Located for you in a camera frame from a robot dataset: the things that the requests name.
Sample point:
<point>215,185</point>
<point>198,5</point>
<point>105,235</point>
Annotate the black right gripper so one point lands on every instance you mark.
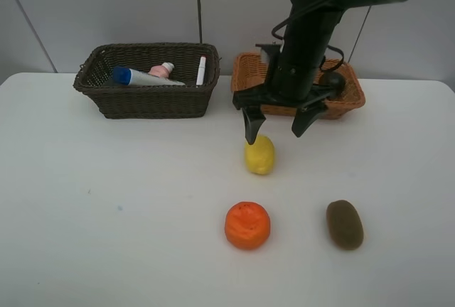
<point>309,109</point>

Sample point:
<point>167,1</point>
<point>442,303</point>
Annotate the yellow lemon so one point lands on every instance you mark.
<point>260,156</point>

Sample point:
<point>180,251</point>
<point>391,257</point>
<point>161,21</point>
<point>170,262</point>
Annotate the dark mangosteen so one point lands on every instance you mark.
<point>333,81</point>

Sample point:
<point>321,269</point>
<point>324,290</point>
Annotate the white marker pink cap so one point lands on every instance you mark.
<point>201,71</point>

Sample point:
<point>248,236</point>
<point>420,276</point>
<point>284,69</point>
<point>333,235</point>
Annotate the orange tangerine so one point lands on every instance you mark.
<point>247,225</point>

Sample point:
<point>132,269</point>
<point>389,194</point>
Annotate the pink bottle white cap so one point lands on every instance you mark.
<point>164,70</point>

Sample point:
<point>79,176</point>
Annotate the brown kiwi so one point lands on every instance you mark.
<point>344,225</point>

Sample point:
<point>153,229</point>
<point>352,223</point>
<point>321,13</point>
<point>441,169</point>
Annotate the white tube blue cap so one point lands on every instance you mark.
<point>130,77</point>

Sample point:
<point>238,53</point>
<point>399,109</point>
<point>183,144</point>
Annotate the black whiteboard eraser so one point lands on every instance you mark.
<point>110,82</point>

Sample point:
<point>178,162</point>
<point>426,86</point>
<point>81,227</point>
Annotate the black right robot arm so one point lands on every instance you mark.
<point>292,66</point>

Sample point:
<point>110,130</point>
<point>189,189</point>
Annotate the light orange wicker basket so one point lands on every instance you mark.
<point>250,71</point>

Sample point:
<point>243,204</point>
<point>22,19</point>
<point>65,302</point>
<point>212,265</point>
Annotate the dark brown wicker basket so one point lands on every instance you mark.
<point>150,102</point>

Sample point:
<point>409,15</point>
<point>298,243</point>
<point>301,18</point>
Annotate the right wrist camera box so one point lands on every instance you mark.
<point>268,50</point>

